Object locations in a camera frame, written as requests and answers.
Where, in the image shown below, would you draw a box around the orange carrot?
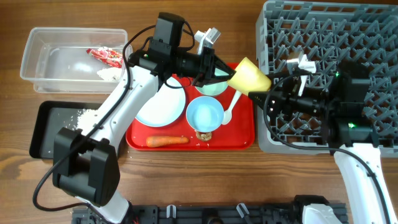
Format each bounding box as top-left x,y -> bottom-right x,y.
146,136 -> 189,147

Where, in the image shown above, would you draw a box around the black waste tray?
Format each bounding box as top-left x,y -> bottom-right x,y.
29,101 -> 113,159

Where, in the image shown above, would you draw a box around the white plastic spoon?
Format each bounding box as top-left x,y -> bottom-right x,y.
221,90 -> 242,125

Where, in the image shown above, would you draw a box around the green saucer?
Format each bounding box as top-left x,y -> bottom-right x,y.
195,68 -> 228,96

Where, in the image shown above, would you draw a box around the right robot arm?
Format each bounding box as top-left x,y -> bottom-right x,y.
248,60 -> 397,223

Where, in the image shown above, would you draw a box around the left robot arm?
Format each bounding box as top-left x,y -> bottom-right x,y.
52,12 -> 235,223

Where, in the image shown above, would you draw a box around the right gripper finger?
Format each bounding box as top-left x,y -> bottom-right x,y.
248,91 -> 272,108
266,72 -> 299,81

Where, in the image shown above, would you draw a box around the grey dishwasher rack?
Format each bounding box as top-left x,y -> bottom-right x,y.
256,1 -> 397,157

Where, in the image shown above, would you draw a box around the light blue plate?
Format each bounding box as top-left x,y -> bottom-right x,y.
136,77 -> 186,128

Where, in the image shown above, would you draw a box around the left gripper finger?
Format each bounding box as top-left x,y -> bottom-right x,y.
192,73 -> 234,87
214,55 -> 236,75

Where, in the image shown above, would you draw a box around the red serving tray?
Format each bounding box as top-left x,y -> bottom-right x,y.
126,63 -> 256,152

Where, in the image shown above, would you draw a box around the rice and food scraps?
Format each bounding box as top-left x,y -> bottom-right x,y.
75,109 -> 99,131

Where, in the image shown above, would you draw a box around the light blue bowl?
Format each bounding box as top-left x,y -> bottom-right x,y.
186,96 -> 224,133

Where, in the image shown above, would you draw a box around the brown food scrap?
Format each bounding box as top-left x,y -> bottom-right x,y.
195,131 -> 212,142

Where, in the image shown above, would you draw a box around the clear plastic bin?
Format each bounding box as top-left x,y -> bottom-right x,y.
20,27 -> 128,94

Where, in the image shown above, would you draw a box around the red snack wrapper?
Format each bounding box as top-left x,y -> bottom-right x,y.
86,47 -> 123,68

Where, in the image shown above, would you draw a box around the yellow plastic cup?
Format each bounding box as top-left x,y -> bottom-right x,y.
227,57 -> 271,96

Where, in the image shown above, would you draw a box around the white tissue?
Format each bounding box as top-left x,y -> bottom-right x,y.
96,67 -> 122,82

